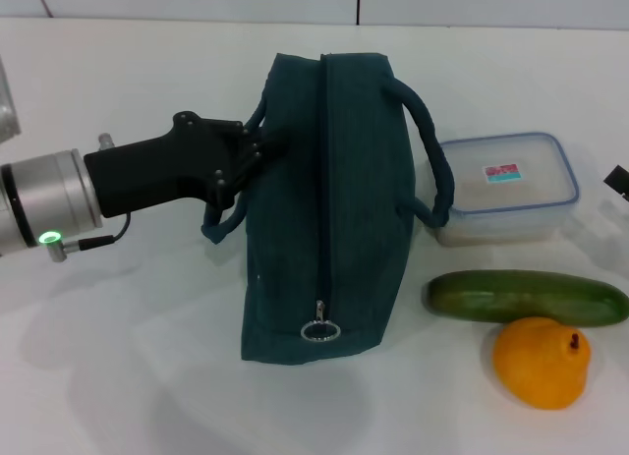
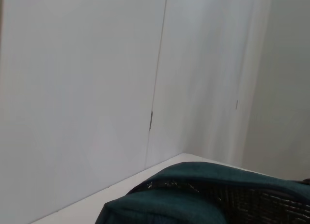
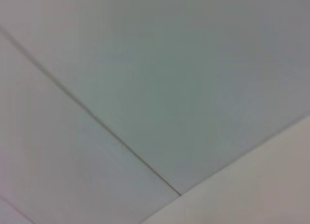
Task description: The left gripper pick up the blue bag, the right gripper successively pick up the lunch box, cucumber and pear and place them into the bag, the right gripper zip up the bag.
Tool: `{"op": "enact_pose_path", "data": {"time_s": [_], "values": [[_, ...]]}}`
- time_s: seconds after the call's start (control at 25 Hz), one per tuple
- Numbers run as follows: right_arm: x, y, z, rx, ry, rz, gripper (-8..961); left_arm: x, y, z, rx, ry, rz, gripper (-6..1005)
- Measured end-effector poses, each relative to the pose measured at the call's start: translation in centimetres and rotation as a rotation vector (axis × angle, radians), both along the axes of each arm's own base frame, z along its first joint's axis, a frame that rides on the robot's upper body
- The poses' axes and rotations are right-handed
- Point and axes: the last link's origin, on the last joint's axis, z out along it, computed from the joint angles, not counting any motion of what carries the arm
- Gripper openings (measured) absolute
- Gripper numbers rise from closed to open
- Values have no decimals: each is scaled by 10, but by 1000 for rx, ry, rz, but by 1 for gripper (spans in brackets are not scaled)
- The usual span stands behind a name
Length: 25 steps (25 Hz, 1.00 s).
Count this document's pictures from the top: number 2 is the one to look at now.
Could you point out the dark teal fabric lunch bag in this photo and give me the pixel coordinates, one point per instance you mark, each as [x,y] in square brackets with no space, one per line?
[184,204]

